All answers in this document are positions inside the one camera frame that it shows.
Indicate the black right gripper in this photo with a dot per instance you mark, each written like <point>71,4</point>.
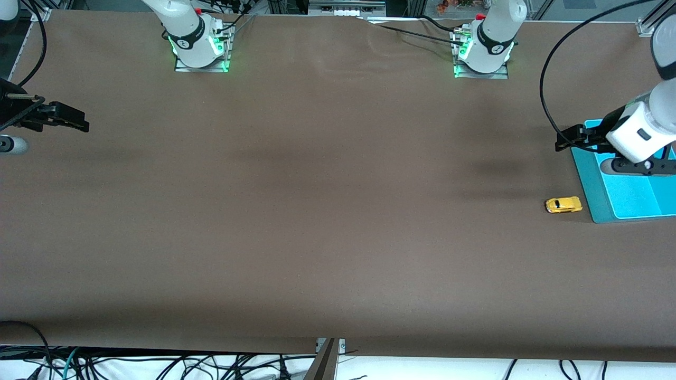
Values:
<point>11,108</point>

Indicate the teal plastic bin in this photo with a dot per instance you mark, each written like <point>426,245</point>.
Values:
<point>634,200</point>

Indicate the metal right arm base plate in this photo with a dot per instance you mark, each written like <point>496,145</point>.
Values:
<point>203,67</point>

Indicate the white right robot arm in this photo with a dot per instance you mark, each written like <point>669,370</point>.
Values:
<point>190,50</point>

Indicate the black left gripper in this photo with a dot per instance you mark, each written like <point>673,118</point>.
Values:
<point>601,132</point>

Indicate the brown table cover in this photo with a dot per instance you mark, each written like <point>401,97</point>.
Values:
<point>338,211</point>

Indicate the dark centre post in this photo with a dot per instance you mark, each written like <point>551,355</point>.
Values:
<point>325,367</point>

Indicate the aluminium frame corner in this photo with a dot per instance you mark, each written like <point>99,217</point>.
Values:
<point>645,27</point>
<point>39,14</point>

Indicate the yellow beetle toy car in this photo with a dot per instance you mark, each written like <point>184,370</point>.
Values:
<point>564,205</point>

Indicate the grey background equipment box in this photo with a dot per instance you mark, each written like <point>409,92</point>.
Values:
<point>348,5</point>

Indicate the silver table edge bracket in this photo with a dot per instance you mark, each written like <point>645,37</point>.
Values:
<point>342,345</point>

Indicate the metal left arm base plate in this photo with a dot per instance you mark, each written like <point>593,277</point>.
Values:
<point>483,75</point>

